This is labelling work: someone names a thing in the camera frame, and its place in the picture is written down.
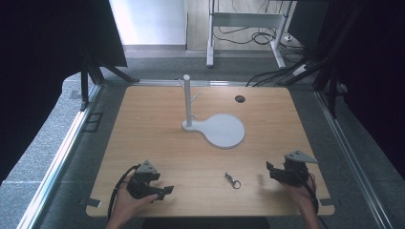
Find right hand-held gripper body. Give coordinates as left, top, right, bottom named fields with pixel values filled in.
left=275, top=150, right=318, bottom=187

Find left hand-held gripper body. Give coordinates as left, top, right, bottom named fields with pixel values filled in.
left=126, top=159, right=161, bottom=200

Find metal key ring clasp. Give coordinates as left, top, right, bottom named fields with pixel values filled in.
left=224, top=172, right=242, bottom=190

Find white peg stand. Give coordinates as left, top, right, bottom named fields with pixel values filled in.
left=178, top=73, right=246, bottom=150

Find person's right hand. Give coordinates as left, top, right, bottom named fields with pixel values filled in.
left=281, top=173, right=318, bottom=208

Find person's left hand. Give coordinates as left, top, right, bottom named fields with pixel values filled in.
left=116, top=177, right=159, bottom=218

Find person's dark clothing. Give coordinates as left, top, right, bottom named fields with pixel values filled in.
left=141, top=217, right=271, bottom=229

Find black metal stand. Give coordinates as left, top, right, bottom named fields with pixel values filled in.
left=283, top=0, right=339, bottom=119
left=79, top=52, right=140, bottom=113

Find white power strip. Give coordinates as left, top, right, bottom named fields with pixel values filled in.
left=292, top=64, right=309, bottom=77

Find black curtain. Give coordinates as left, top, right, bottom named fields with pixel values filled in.
left=0, top=0, right=129, bottom=186
left=313, top=0, right=405, bottom=179

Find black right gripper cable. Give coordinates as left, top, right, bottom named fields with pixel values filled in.
left=304, top=177, right=320, bottom=215

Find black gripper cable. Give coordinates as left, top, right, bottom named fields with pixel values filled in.
left=304, top=177, right=320, bottom=215
left=107, top=163, right=141, bottom=221

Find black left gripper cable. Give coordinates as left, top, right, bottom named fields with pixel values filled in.
left=107, top=163, right=141, bottom=221

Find aluminium rail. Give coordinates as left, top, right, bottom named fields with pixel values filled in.
left=314, top=90, right=396, bottom=229
left=16, top=83, right=103, bottom=229

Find black rectangular floor frame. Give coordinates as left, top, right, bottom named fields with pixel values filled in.
left=82, top=112, right=104, bottom=134

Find black floor cables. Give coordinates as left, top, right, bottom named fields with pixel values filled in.
left=212, top=25, right=309, bottom=88

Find white desk frame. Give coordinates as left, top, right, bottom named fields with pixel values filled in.
left=205, top=0, right=297, bottom=70

